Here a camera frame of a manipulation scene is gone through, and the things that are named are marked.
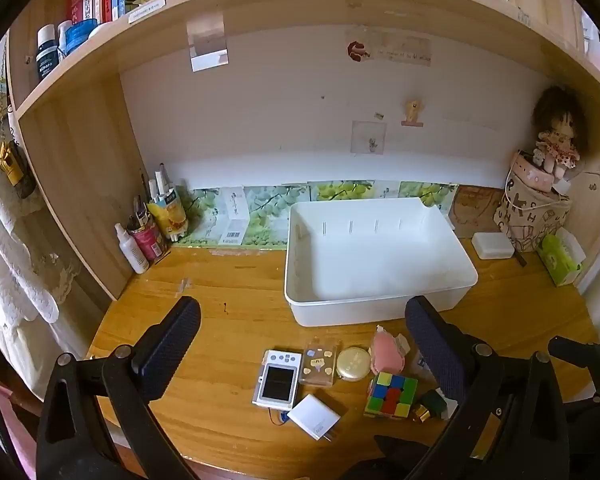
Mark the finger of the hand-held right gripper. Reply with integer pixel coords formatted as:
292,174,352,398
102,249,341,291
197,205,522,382
548,336,600,406

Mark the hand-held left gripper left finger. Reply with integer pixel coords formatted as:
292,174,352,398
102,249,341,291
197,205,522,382
36,296,202,480

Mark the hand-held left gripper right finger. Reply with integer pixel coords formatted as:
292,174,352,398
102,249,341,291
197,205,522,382
405,296,571,480

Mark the pink plush pouch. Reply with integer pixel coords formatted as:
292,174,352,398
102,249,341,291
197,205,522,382
370,326,412,376

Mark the small green box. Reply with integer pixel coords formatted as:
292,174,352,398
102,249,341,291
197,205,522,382
412,389,448,425

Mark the colourful puzzle cube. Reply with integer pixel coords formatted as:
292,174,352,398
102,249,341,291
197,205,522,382
363,371,419,420

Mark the round gold compact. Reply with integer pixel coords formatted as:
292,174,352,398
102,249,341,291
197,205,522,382
335,346,372,382

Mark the white plastic bin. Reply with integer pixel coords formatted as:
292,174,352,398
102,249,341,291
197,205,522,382
284,197,479,327

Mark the small white camera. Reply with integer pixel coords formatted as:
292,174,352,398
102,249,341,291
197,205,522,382
251,349,303,409

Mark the clear case with stickers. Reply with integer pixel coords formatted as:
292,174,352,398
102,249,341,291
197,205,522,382
298,341,342,387

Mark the white charger plug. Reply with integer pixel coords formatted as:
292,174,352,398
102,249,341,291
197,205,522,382
286,393,342,442

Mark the white spray bottle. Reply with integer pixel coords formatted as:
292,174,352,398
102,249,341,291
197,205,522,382
114,223,150,275

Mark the green tissue pack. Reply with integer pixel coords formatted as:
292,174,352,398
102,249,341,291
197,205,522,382
536,227,586,287

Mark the pink can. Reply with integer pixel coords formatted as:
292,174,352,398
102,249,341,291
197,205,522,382
130,220,165,262

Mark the white flat lid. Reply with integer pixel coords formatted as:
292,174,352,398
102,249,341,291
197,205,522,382
471,231,515,260

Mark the yellow juice carton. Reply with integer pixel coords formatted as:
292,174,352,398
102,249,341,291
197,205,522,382
147,190,188,241

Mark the person's black clothing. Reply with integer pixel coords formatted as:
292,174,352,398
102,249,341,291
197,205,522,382
342,434,446,480

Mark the brown cardboard sheet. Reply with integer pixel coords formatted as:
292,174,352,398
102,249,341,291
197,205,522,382
450,185,506,238

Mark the printed canvas tote bag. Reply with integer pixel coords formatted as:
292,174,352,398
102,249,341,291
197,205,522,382
494,172,572,253

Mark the grape printed paper strip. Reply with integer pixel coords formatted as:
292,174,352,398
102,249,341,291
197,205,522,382
172,180,461,250

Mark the pink spotted pouch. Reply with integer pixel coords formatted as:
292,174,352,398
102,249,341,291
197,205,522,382
510,149,556,192

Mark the white lace cloth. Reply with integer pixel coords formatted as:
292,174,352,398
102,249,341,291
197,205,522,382
0,130,81,351

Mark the wooden shelf unit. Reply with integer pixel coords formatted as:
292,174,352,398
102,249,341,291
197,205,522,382
5,0,600,301

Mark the pale photo sleeve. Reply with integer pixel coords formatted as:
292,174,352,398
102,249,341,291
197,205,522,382
351,120,387,155

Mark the brown-haired doll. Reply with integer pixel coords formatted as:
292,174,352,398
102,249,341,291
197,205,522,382
531,85,588,181

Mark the yellow pony sticker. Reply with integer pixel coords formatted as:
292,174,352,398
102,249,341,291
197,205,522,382
401,101,425,127

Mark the red sticker paper note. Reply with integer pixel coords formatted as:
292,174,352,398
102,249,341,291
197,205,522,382
346,35,432,66

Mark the taped grey paper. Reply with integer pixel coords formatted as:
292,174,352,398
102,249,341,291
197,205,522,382
186,12,229,72

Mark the dark bottle with white cap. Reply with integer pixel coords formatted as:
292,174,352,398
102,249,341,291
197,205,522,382
36,24,62,81

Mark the blue label jar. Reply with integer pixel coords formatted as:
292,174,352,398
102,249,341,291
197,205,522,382
62,19,98,56

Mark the white shelf label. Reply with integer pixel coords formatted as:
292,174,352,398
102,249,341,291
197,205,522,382
128,0,167,25

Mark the yellow keychain toy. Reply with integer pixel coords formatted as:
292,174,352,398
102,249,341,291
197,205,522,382
0,141,26,187

